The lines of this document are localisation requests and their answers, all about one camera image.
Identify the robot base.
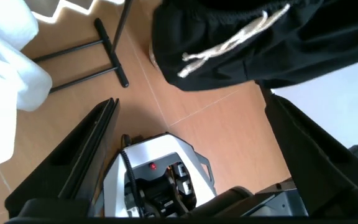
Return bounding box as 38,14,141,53
93,132,309,218

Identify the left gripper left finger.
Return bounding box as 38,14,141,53
4,97,121,218

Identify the black garment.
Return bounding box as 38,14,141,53
150,0,358,92

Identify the black clothes rack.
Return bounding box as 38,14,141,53
31,0,135,94

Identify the white printed t-shirt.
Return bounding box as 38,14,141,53
0,0,53,165

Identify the white curtain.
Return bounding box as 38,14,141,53
25,0,124,15

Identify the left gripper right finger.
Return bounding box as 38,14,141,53
264,92,358,217

